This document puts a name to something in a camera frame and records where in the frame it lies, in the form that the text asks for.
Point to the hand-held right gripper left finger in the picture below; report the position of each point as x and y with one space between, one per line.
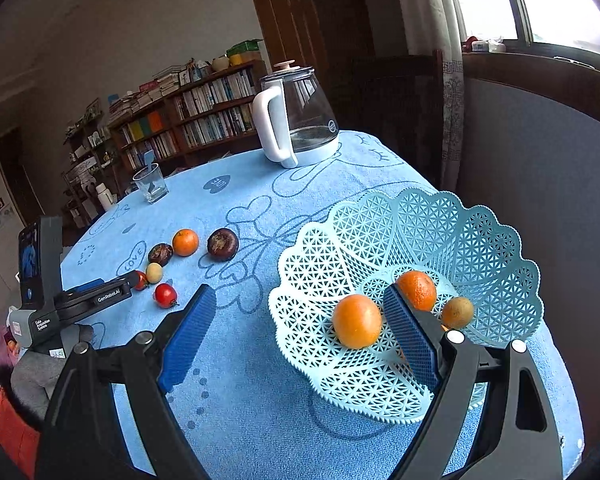
187 340

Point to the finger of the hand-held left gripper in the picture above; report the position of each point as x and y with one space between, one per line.
85 285
100 299

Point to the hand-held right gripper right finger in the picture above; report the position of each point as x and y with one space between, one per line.
410 340

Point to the red tomato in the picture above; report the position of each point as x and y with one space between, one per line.
141 280
165 295

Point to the large tan round fruit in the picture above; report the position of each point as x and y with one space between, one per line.
457 312

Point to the large orange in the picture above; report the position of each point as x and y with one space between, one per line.
357 321

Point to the small tan round fruit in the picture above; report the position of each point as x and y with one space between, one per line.
154 273

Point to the dark purple passion fruit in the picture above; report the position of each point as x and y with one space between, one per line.
160 253
223 243

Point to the teal plastic lattice basket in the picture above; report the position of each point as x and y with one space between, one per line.
480 240

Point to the blue printed towel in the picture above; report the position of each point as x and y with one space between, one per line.
240 270

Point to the white thermos bottle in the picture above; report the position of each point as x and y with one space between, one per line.
104 196

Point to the clear glass cup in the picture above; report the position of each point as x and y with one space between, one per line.
150 187

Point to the cluttered storage rack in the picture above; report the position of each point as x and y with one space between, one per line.
87 160

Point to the light blue spoon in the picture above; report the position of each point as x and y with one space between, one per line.
150 160

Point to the wooden bookshelf with books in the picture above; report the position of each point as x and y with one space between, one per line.
190 115

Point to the patterned curtain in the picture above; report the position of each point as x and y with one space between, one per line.
450 85

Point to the cream teapot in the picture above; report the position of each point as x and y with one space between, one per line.
220 63

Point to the green box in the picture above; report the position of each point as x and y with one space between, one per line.
245 49

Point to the windowsill clutter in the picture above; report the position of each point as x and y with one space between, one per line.
485 46

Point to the brown wooden door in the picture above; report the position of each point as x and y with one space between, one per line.
305 15

